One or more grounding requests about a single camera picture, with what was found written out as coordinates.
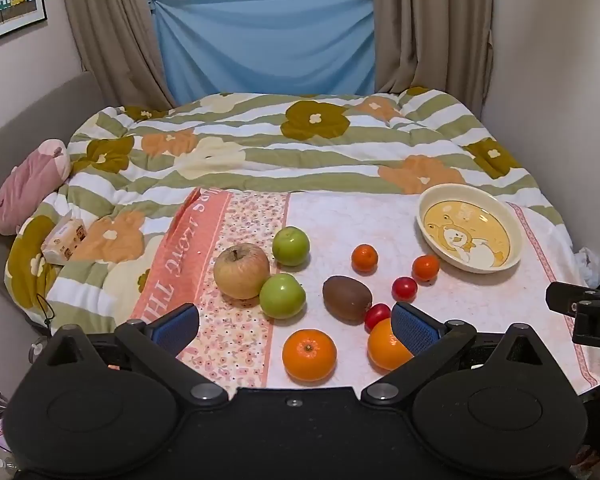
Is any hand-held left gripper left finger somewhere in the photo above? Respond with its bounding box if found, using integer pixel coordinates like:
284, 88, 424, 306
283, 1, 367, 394
41, 302, 229, 407

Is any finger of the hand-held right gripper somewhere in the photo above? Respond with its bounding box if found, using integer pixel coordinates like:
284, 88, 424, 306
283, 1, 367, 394
545, 282, 600, 317

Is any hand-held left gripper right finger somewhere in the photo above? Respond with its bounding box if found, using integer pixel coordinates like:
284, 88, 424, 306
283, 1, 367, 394
361, 301, 546, 407

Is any large orange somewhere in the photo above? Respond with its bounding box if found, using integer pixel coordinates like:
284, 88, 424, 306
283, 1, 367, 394
367, 317, 415, 372
282, 329, 338, 383

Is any red cherry tomato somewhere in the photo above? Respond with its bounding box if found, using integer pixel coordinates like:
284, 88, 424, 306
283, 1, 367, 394
391, 276, 419, 303
364, 303, 392, 333

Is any small tangerine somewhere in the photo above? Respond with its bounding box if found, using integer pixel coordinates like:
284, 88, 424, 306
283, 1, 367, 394
351, 244, 379, 274
412, 254, 441, 284

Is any brown kiwi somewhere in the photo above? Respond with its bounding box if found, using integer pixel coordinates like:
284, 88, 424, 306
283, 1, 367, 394
322, 275, 373, 322

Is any yellow-red apple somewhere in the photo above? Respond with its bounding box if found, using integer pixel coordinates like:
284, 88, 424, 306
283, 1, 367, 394
213, 243, 271, 301

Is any green apple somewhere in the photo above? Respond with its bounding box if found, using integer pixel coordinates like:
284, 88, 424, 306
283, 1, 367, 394
272, 226, 311, 267
259, 273, 307, 320

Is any cream bowl with bear print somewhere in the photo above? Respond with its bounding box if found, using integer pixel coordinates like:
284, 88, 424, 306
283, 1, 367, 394
416, 184, 524, 274

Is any crumpled white tissue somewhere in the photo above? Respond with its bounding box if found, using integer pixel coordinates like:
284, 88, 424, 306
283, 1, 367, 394
572, 247, 600, 287

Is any tissue pack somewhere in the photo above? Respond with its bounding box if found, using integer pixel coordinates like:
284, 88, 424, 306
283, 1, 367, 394
41, 219, 89, 265

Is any floral striped quilt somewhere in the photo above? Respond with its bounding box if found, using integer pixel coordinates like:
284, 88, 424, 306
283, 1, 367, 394
5, 86, 577, 337

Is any pink plush toy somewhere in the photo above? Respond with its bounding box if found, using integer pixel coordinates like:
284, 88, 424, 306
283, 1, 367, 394
0, 139, 72, 237

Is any grey upholstered headboard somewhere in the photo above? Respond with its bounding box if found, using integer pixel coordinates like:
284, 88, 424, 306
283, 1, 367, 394
0, 71, 106, 343

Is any light blue cloth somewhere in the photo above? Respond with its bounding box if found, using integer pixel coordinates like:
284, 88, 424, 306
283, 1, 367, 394
150, 0, 379, 107

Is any beige curtain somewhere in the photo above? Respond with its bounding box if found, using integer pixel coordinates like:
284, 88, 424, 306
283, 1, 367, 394
367, 0, 496, 100
57, 0, 177, 111

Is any black cord loop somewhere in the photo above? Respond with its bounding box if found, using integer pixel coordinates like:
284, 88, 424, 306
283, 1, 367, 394
34, 292, 57, 337

